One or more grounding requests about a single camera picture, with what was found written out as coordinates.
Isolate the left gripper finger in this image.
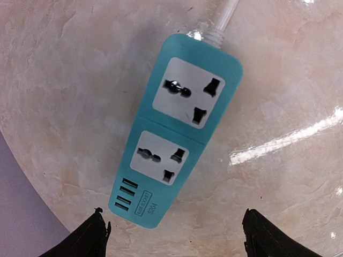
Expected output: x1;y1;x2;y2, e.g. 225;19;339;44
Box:
39;207;340;257

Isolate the teal power strip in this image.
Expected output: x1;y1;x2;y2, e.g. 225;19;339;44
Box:
109;34;243;229

